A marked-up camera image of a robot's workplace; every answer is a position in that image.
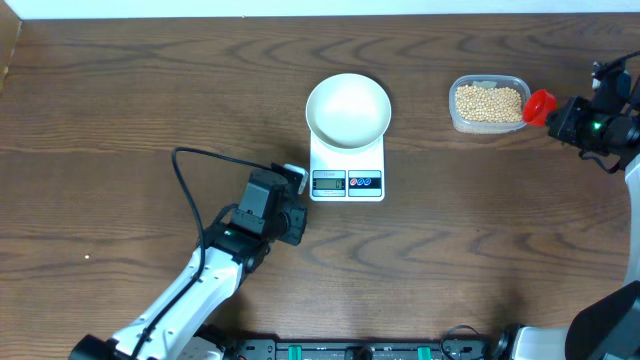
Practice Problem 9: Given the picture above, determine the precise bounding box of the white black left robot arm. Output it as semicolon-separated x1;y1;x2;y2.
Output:
69;164;309;359

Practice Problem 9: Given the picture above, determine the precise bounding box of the pile of soybeans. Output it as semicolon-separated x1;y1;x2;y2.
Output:
454;85;522;123

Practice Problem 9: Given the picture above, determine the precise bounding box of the red plastic measuring scoop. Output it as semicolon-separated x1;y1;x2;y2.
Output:
522;89;557;127

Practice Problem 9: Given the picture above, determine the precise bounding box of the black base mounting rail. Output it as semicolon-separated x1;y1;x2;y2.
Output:
222;338;493;360

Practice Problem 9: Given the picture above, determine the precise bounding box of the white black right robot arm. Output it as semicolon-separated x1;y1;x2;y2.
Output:
494;52;639;359

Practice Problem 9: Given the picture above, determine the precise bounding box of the clear plastic food container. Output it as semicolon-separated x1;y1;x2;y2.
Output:
449;75;531;134

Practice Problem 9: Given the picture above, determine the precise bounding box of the white digital kitchen scale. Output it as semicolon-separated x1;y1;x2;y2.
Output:
309;135;385;202

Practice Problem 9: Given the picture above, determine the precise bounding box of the white round bowl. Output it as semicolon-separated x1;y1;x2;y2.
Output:
305;73;392;152

